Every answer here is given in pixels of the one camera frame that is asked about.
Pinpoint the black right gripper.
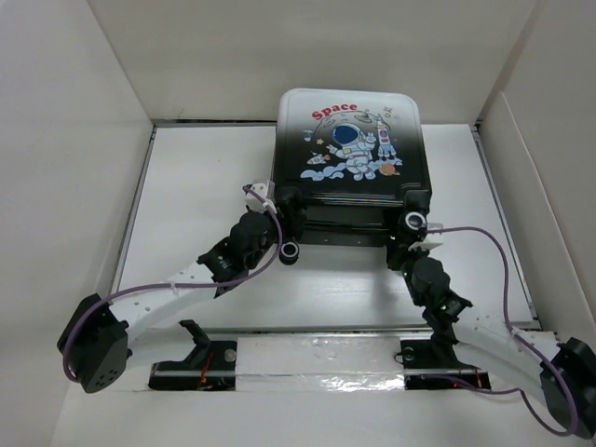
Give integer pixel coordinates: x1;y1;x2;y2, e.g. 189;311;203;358
382;237;428;307

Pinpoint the black suitcase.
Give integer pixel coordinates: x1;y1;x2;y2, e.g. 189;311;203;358
272;88;432;250

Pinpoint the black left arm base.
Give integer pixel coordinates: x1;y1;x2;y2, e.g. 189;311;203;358
148;319;237;392

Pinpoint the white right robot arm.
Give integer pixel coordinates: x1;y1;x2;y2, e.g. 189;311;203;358
386;241;595;440

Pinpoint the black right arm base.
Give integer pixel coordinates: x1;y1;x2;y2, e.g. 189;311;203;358
393;338;492;391

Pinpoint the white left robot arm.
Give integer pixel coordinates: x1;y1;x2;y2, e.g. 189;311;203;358
57;202;305;394

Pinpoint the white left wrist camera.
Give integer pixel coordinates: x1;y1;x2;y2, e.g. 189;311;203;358
242;180;277;213

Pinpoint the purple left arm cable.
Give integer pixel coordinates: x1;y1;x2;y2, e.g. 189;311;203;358
62;184;285;383

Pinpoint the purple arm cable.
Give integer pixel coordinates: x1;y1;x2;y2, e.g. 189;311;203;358
421;225;581;437
62;184;285;383

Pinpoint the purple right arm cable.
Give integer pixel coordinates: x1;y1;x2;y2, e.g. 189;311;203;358
421;225;581;437

